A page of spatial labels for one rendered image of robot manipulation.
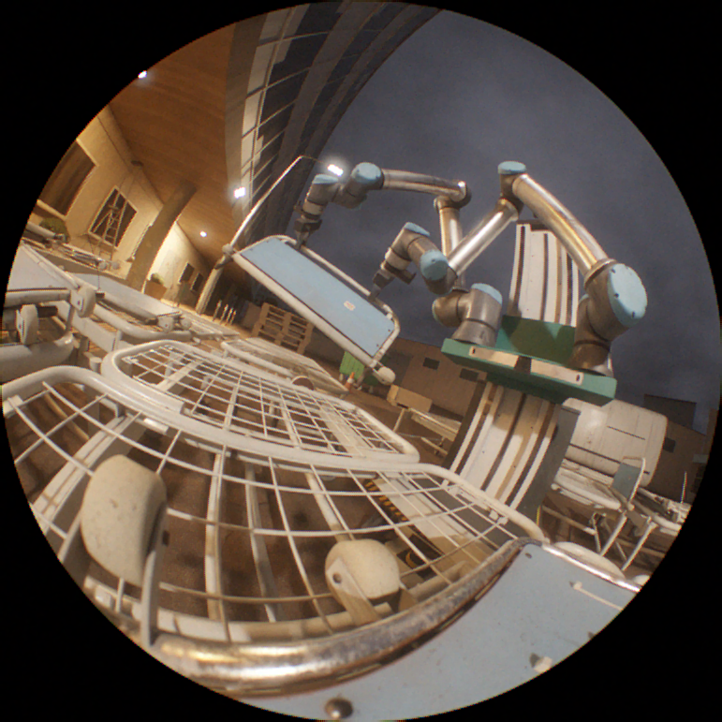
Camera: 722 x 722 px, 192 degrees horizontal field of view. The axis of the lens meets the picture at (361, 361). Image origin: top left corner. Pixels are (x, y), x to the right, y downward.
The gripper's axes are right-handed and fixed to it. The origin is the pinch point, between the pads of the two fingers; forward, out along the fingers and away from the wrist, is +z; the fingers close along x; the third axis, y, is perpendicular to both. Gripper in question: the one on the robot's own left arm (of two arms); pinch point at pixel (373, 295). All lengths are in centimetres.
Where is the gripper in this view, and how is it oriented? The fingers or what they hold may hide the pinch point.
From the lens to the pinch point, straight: 90.2
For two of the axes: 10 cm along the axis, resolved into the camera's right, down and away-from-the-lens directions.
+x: -4.6, 5.8, -6.8
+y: -7.8, -6.2, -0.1
